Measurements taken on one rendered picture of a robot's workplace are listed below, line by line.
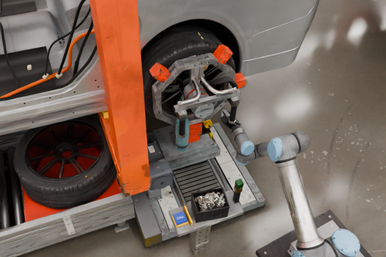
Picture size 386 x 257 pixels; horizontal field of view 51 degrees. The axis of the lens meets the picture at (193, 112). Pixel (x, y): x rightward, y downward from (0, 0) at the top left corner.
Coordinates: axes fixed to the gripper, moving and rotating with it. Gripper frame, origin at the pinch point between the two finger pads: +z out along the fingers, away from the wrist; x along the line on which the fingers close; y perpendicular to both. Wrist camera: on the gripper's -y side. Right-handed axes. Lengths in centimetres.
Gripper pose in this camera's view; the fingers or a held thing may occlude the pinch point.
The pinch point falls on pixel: (222, 111)
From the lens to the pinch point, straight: 279.8
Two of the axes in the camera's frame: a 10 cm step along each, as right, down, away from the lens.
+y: 6.3, 3.2, 7.1
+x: 6.8, -6.7, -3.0
